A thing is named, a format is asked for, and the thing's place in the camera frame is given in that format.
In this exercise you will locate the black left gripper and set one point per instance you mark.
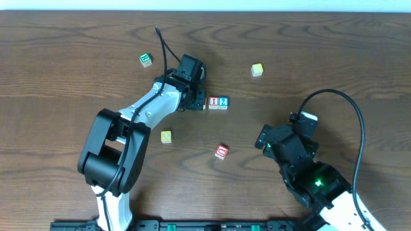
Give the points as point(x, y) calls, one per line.
point(198, 100)

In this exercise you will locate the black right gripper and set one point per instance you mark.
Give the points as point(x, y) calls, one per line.
point(263, 142)

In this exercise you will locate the red letter I block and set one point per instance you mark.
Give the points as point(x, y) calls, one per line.
point(213, 103)

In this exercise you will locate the blue number 2 block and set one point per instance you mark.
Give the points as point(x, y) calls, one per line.
point(223, 103)

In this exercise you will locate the yellow top block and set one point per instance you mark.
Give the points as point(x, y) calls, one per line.
point(256, 70)

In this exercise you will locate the red letter A block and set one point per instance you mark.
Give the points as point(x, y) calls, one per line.
point(205, 103)

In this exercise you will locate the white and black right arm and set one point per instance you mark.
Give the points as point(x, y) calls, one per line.
point(315, 185)

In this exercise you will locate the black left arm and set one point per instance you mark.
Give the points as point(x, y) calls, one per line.
point(113, 155)

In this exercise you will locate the red letter U block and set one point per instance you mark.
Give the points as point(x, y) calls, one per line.
point(221, 152)

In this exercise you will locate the yellow block with cow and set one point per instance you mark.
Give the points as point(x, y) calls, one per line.
point(166, 137)

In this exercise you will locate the green letter R block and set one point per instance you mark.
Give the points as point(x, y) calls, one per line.
point(145, 59)

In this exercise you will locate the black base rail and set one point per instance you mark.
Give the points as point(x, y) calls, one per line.
point(154, 225)

